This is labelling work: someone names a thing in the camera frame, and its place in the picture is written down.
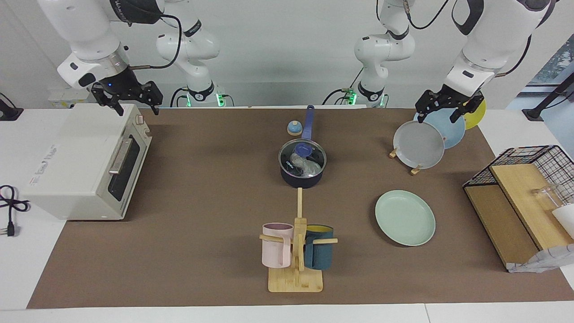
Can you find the glass pot lid blue knob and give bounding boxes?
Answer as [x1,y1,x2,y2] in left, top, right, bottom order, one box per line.
[278,139,327,178]

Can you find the clear plastic bag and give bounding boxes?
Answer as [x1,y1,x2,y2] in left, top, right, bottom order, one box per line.
[289,153,322,175]

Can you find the yellow plate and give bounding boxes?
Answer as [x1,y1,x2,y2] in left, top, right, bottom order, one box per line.
[463,99,487,131]

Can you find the light blue plate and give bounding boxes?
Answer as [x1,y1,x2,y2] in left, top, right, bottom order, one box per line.
[413,108,466,150]

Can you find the grey plate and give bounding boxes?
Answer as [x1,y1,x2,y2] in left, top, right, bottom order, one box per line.
[393,120,445,170]

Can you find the wooden plate rack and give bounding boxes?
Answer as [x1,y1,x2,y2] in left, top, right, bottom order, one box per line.
[389,143,423,176]

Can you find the light green plate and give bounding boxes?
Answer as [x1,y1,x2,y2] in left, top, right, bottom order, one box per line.
[375,190,436,247]

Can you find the dark blue pot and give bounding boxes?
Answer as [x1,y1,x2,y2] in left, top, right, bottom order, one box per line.
[278,105,327,189]

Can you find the white toaster oven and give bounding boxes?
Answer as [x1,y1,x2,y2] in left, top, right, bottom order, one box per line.
[22,103,153,221]

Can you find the black stand foot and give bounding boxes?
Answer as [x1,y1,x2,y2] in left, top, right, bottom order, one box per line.
[522,72,574,121]

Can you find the clear glass cup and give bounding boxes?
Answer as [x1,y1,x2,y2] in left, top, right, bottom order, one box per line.
[531,184,564,212]

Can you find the white cup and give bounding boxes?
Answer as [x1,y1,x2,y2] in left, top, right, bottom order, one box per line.
[551,204,574,239]

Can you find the brown table mat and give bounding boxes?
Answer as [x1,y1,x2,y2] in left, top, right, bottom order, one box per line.
[26,107,574,310]

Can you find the white patterned cloth bag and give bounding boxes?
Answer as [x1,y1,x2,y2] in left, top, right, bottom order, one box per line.
[506,243,574,274]

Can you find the teal mug yellow inside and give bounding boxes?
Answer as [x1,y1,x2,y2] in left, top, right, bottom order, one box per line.
[304,224,335,271]

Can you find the pink mug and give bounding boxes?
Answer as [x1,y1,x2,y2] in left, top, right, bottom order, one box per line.
[261,223,295,269]

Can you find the wooden mug rack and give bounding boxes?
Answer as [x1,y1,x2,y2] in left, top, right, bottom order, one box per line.
[259,188,339,293]

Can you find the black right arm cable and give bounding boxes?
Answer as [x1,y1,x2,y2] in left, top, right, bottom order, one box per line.
[129,13,183,71]

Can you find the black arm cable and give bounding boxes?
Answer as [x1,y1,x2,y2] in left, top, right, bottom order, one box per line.
[129,13,183,71]
[403,0,533,78]

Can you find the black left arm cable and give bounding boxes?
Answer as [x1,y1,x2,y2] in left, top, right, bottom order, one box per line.
[403,0,533,78]

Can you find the black wire basket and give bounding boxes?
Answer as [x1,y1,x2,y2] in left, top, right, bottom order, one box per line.
[462,145,574,208]

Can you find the black clamp mount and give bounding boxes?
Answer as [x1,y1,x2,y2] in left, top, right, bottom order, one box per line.
[0,92,24,121]

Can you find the black power cord with plug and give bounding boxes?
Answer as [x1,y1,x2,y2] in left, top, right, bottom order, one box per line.
[0,184,30,237]

